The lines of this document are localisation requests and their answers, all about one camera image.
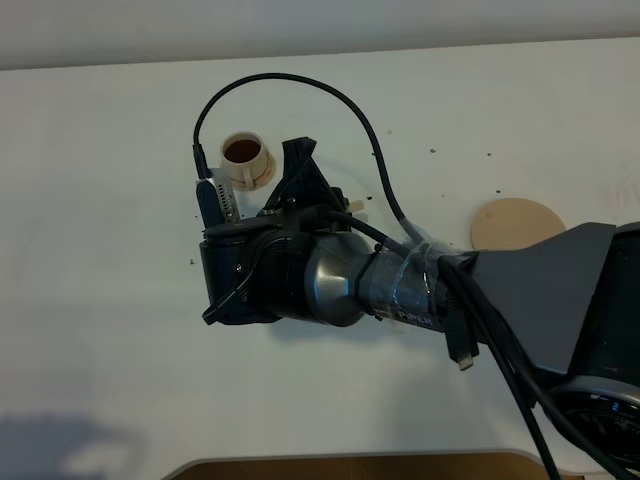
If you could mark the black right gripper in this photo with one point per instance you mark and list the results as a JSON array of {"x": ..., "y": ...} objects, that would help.
[{"x": 301, "y": 201}]

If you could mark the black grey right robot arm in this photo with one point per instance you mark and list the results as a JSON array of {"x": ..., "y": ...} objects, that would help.
[{"x": 561, "y": 317}]

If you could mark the far beige teacup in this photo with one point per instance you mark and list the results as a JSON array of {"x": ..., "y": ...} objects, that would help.
[{"x": 240, "y": 142}]

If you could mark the far beige saucer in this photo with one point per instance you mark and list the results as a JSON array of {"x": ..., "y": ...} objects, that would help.
[{"x": 249, "y": 173}]

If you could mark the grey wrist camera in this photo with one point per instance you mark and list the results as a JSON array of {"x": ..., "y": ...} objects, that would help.
[{"x": 216, "y": 200}]

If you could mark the round beige teapot coaster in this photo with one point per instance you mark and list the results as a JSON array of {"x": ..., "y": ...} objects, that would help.
[{"x": 513, "y": 224}]

